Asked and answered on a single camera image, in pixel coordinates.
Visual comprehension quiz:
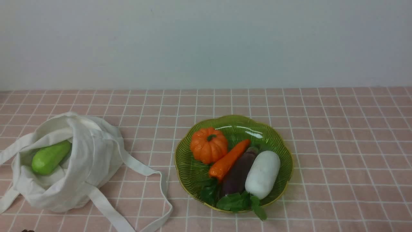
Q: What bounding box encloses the green cucumber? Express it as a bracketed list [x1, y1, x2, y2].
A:
[31, 140, 72, 175]

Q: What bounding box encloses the white cloth tote bag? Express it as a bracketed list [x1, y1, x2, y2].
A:
[1, 112, 173, 232]

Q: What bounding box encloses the orange toy pumpkin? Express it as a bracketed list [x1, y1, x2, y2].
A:
[190, 127, 229, 164]

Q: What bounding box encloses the orange toy carrot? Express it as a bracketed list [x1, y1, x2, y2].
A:
[208, 139, 251, 182]

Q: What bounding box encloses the green plastic plate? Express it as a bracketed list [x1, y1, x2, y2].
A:
[174, 115, 294, 213]

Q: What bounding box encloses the purple toy eggplant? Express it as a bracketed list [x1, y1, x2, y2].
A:
[220, 147, 259, 198]

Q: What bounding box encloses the white toy radish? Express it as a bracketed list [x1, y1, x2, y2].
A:
[245, 151, 280, 200]

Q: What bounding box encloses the green leafy vegetable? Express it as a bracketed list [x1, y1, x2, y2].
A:
[200, 178, 267, 221]

